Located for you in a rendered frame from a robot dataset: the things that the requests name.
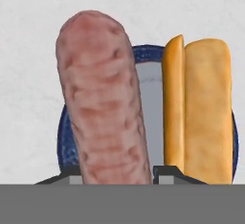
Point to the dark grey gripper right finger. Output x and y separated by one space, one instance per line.
166 175

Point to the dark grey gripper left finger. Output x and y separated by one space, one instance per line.
68 176

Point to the pink sausage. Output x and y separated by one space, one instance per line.
102 106

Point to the golden hot dog bun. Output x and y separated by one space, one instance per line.
197 113

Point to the blue rimmed grey plate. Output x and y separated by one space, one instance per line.
150 106

